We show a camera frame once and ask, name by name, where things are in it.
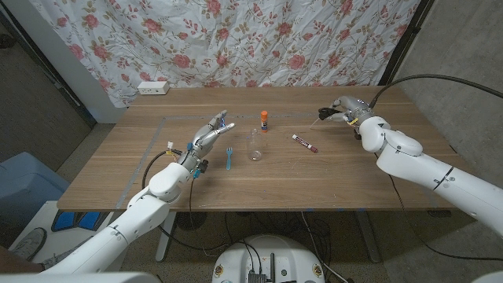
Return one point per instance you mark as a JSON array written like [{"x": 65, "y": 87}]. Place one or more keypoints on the black round floor object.
[{"x": 192, "y": 221}]

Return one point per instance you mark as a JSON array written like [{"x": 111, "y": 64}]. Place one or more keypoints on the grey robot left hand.
[{"x": 202, "y": 143}]

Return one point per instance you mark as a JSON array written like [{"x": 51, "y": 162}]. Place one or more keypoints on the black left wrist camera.
[{"x": 203, "y": 166}]

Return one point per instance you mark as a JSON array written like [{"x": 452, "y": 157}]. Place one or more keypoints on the grey shoe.
[
  {"x": 59, "y": 257},
  {"x": 31, "y": 243}
]

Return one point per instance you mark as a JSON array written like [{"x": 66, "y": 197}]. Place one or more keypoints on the floral fabric backdrop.
[{"x": 236, "y": 39}]

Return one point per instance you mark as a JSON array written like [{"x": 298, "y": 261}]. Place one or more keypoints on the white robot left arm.
[{"x": 141, "y": 216}]

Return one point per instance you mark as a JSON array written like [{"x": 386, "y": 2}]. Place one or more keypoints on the person's brown leg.
[{"x": 15, "y": 264}]

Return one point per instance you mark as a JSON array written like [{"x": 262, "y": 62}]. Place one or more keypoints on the grey table leg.
[{"x": 369, "y": 243}]

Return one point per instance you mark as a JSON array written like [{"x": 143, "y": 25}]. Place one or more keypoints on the blue plastic bin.
[{"x": 27, "y": 184}]

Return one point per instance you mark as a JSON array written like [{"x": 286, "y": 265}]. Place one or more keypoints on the white floor board blue pads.
[{"x": 47, "y": 214}]

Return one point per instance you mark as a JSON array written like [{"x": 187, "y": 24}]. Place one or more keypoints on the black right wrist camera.
[{"x": 357, "y": 134}]

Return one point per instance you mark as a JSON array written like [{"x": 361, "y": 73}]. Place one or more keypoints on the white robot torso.
[{"x": 291, "y": 255}]

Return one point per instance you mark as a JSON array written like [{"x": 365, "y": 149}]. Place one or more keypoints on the orange-capped glue stick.
[{"x": 264, "y": 118}]

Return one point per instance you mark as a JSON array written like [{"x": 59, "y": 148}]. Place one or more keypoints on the black backdrop pole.
[{"x": 404, "y": 39}]

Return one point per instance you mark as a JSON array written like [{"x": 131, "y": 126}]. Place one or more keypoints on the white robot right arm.
[{"x": 424, "y": 169}]

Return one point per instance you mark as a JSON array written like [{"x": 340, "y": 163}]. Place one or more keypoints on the white table leg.
[{"x": 165, "y": 239}]

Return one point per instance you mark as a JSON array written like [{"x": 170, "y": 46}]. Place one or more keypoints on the maroon dry-erase marker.
[{"x": 304, "y": 143}]

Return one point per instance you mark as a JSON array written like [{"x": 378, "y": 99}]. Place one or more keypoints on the white power strip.
[{"x": 153, "y": 87}]

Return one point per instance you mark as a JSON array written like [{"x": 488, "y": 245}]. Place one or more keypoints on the black door frame strip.
[{"x": 47, "y": 67}]

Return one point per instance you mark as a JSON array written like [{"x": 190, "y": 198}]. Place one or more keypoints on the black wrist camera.
[
  {"x": 357, "y": 134},
  {"x": 203, "y": 166}
]

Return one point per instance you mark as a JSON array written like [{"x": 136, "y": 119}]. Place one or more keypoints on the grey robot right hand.
[{"x": 355, "y": 108}]

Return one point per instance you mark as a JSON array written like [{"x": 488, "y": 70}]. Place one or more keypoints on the blue plastic fork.
[{"x": 228, "y": 161}]

